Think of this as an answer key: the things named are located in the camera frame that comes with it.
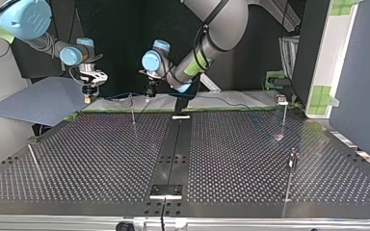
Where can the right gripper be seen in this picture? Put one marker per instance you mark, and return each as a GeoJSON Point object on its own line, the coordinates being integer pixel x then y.
{"type": "Point", "coordinates": [89, 89]}

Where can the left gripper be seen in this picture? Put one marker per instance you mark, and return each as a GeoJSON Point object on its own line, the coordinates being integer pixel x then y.
{"type": "Point", "coordinates": [150, 88]}

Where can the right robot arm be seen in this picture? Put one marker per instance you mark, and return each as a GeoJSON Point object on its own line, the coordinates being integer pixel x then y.
{"type": "Point", "coordinates": [25, 19]}

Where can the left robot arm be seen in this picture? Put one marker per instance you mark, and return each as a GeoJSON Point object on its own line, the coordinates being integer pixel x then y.
{"type": "Point", "coordinates": [218, 29]}

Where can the grey board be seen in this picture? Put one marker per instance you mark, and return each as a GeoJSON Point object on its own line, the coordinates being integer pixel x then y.
{"type": "Point", "coordinates": [38, 101]}

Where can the black panel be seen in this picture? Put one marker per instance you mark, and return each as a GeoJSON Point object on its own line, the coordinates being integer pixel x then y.
{"type": "Point", "coordinates": [125, 32]}

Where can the black knob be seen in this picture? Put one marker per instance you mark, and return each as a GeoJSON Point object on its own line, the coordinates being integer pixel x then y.
{"type": "Point", "coordinates": [125, 226]}

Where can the metal rack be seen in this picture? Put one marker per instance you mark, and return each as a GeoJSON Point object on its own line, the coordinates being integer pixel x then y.
{"type": "Point", "coordinates": [289, 54]}

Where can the silver metal bar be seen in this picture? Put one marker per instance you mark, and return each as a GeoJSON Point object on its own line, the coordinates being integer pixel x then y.
{"type": "Point", "coordinates": [279, 14]}

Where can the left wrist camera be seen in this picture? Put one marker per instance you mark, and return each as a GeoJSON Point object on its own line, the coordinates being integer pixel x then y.
{"type": "Point", "coordinates": [150, 74]}

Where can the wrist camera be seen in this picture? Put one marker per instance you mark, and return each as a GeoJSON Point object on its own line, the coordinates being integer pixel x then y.
{"type": "Point", "coordinates": [95, 77]}
{"type": "Point", "coordinates": [150, 74]}

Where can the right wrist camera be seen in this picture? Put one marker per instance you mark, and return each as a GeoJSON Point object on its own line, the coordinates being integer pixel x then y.
{"type": "Point", "coordinates": [95, 77]}

